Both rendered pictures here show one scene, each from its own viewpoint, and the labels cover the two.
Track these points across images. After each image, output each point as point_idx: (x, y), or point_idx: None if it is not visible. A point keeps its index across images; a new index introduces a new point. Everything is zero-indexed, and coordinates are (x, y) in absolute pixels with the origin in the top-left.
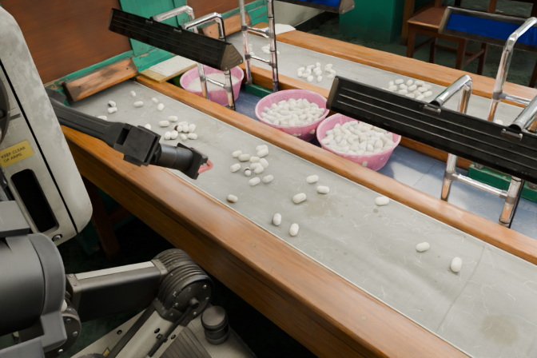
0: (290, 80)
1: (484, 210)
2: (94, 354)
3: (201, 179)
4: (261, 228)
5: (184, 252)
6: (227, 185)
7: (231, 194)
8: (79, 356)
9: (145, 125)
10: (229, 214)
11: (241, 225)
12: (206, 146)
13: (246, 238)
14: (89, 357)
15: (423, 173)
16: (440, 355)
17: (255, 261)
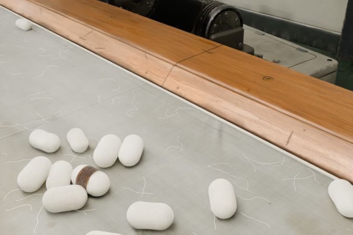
0: None
1: None
2: (209, 17)
3: (62, 55)
4: (7, 2)
5: None
6: (20, 44)
7: (21, 35)
8: (219, 9)
9: (228, 189)
10: (39, 1)
11: None
12: (17, 118)
13: None
14: (212, 11)
15: None
16: None
17: None
